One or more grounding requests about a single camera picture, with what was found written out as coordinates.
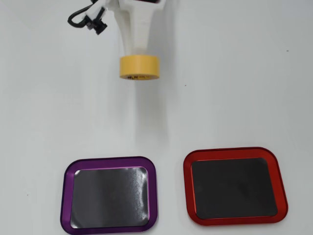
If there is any small black camera module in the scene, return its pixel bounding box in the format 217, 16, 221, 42
84, 14, 109, 36

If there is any black cable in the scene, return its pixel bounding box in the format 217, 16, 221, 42
67, 5, 91, 28

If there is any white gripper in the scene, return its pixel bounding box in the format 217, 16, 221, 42
84, 0, 168, 57

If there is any yellow masking tape roll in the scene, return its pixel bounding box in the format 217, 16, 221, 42
119, 55, 161, 81

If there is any purple metal tray dish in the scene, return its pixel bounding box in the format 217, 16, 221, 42
59, 156, 159, 235

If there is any red metal tray dish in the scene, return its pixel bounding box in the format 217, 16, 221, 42
182, 146, 289, 227

